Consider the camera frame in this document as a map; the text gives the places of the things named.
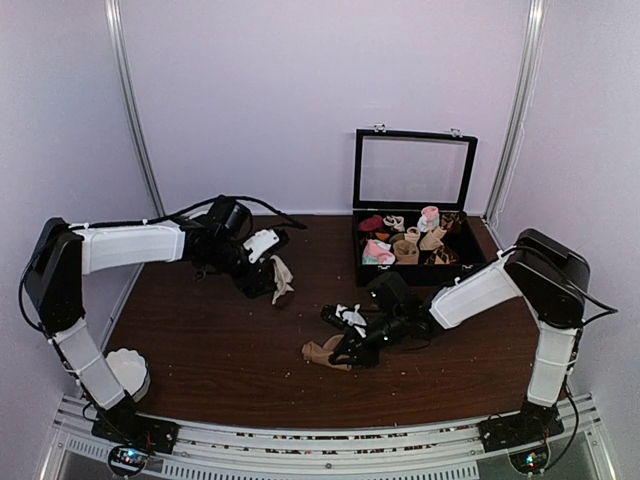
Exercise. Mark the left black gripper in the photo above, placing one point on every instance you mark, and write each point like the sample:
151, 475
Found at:
255, 290

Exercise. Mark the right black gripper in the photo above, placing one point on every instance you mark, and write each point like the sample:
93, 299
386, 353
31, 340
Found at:
360, 355

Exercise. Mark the cream and brown sock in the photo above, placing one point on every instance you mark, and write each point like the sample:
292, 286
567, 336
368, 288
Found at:
283, 293

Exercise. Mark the tan brown ribbed sock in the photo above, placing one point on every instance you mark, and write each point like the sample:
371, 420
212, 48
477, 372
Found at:
319, 354

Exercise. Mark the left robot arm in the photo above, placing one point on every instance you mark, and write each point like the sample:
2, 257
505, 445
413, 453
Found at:
208, 235

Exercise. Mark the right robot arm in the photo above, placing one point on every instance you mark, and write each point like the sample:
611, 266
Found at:
552, 279

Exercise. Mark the pink mint rolled sock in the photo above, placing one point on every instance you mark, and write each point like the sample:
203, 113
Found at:
377, 252

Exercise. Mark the dark red rolled sock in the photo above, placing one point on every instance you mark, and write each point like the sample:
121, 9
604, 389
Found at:
372, 224

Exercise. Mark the tan rolled sock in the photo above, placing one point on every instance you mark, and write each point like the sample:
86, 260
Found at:
405, 246

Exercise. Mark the brown diamond rolled sock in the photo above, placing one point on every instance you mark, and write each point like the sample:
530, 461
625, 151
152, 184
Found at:
442, 255

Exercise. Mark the cream brown rolled sock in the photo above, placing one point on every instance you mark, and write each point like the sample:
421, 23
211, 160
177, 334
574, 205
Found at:
394, 223

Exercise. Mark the beige rolled sock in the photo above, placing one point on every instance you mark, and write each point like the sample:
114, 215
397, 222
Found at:
432, 240

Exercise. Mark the white scalloped bowl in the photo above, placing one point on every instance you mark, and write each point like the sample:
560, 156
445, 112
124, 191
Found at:
131, 369

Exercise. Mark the pink white rolled sock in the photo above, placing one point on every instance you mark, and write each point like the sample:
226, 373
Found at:
429, 219

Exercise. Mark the black storage box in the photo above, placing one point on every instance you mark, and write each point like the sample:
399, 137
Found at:
423, 256

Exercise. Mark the brown argyle rolled sock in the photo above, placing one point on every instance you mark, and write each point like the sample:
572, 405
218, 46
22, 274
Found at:
452, 222

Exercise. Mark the black glass box lid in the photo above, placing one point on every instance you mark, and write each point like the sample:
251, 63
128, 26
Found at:
407, 170

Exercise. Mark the right round circuit board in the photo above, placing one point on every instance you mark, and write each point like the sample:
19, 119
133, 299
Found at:
530, 461

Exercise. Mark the round circuit board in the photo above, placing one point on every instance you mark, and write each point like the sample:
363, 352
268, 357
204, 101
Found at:
530, 461
127, 461

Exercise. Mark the left round circuit board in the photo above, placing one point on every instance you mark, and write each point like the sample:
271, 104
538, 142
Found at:
127, 461

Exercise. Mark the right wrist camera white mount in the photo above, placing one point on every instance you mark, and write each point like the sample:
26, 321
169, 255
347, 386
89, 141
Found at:
352, 317

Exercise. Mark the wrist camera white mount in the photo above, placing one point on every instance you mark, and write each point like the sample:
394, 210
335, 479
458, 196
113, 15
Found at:
352, 317
259, 243

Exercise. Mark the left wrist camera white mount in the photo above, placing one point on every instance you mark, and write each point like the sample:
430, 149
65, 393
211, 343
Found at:
259, 243

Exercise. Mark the front aluminium rail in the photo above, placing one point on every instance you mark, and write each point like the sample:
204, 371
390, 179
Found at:
445, 450

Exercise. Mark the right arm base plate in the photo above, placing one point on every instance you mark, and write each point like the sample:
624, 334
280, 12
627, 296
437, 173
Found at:
515, 430

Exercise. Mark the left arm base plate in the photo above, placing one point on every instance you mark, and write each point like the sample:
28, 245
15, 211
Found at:
149, 434

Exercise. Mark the left aluminium frame post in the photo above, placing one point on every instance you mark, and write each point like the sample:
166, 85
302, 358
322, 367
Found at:
118, 41

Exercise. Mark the aluminium frame post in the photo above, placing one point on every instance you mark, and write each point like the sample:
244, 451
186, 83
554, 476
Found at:
524, 92
118, 41

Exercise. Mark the right aluminium frame post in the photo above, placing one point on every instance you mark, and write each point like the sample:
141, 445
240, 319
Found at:
524, 92

